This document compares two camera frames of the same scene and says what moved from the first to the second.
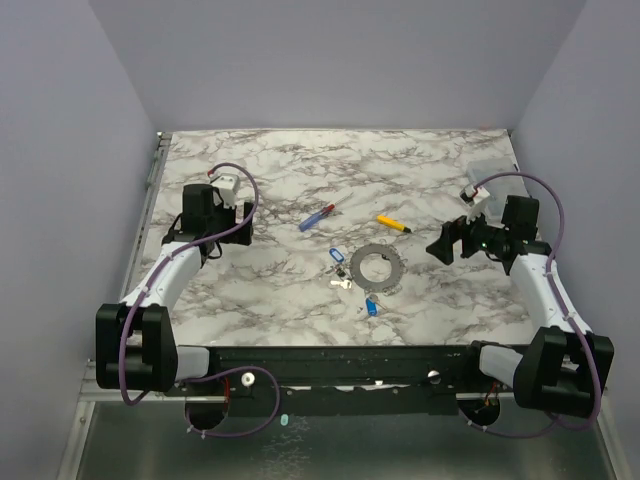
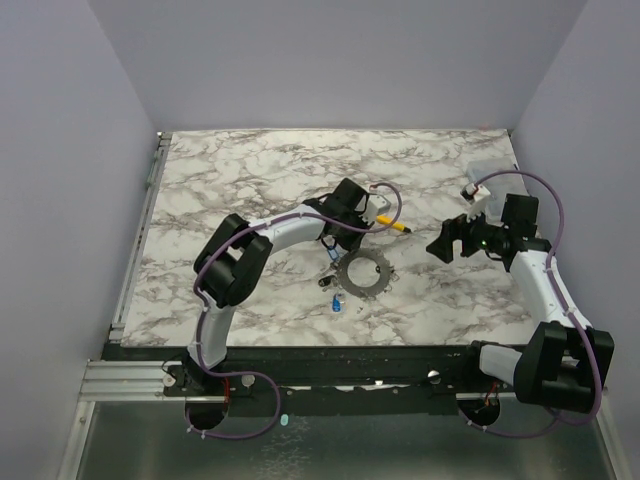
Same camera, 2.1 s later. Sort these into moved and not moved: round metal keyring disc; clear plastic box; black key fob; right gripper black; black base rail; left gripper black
Moved: left gripper black; black key fob; round metal keyring disc
Not moved: right gripper black; clear plastic box; black base rail
